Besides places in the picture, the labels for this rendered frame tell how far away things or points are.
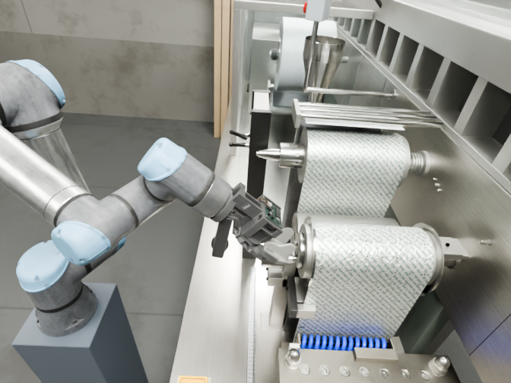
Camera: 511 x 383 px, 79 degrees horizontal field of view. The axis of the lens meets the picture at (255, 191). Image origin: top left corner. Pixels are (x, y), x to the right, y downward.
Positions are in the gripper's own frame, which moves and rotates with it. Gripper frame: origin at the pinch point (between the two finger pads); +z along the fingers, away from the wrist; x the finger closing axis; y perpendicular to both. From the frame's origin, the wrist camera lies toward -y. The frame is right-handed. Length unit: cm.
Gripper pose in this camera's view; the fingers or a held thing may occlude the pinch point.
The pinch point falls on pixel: (285, 257)
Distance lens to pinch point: 69.0
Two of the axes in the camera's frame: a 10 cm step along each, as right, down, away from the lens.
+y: 6.9, -5.7, -4.4
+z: 7.2, 5.6, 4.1
